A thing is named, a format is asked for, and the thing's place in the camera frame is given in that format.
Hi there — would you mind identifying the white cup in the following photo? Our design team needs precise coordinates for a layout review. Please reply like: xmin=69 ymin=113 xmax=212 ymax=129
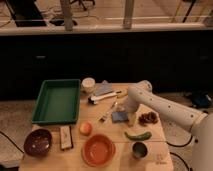
xmin=82 ymin=77 xmax=95 ymax=93

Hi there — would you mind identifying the grey blue cloth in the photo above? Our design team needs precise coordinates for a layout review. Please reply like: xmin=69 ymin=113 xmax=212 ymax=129
xmin=95 ymin=80 xmax=113 ymax=96

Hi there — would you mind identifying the blue sponge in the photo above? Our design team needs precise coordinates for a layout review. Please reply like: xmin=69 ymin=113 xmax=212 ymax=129
xmin=112 ymin=112 xmax=128 ymax=123

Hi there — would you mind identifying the green plastic tray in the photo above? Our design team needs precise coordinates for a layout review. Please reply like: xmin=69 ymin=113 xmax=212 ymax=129
xmin=32 ymin=79 xmax=80 ymax=125

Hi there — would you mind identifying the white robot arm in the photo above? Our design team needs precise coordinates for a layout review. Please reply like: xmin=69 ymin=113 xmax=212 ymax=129
xmin=123 ymin=80 xmax=213 ymax=171

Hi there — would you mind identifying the green chili pepper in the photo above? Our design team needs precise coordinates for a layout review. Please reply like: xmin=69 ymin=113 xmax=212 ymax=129
xmin=124 ymin=132 xmax=152 ymax=141

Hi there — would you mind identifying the dark purple bowl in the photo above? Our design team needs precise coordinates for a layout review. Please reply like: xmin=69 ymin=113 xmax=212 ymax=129
xmin=24 ymin=129 xmax=52 ymax=157

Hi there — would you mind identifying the bunch of red grapes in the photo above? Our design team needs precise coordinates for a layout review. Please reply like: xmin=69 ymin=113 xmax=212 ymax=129
xmin=138 ymin=112 xmax=158 ymax=125

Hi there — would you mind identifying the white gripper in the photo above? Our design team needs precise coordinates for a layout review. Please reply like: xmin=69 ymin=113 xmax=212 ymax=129
xmin=115 ymin=96 xmax=140 ymax=128

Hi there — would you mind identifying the black cable on floor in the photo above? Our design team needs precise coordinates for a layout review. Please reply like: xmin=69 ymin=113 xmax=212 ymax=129
xmin=165 ymin=132 xmax=195 ymax=148

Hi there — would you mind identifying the orange bowl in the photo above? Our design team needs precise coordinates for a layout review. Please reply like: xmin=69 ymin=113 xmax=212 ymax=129
xmin=82 ymin=134 xmax=116 ymax=167

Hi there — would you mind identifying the small metal cup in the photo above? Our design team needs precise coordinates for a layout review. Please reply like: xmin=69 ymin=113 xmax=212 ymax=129
xmin=132 ymin=142 xmax=148 ymax=159

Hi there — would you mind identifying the peach fruit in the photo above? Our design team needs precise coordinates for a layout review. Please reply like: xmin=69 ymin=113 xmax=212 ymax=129
xmin=79 ymin=122 xmax=92 ymax=136

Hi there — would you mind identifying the white handled brush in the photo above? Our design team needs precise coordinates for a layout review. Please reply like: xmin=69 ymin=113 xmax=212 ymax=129
xmin=88 ymin=92 xmax=119 ymax=104

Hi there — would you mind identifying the metal fork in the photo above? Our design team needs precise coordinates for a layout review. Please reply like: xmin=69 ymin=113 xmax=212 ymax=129
xmin=99 ymin=101 xmax=117 ymax=123

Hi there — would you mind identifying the rectangular white black box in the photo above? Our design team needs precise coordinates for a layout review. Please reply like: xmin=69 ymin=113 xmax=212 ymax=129
xmin=60 ymin=126 xmax=73 ymax=150

